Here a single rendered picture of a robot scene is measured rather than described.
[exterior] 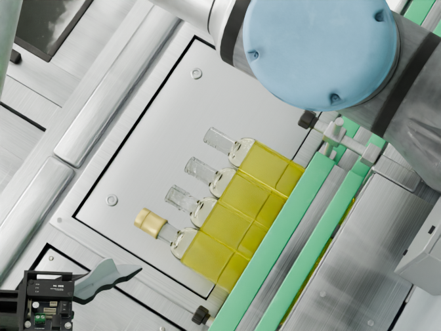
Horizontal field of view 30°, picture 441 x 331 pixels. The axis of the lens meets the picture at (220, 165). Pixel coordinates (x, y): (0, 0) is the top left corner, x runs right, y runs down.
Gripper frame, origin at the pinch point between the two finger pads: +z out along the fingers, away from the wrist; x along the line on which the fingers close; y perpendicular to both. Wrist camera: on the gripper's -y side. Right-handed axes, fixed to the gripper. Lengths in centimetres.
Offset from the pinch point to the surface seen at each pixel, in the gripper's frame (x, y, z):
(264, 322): 7.2, -13.7, 18.8
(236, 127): 51, -28, 21
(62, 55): 69, -35, -11
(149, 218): 28.1, -23.5, 4.4
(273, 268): 14.4, -11.4, 20.2
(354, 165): 33.2, -11.8, 35.2
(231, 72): 61, -25, 20
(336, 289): 10.1, -8.6, 27.9
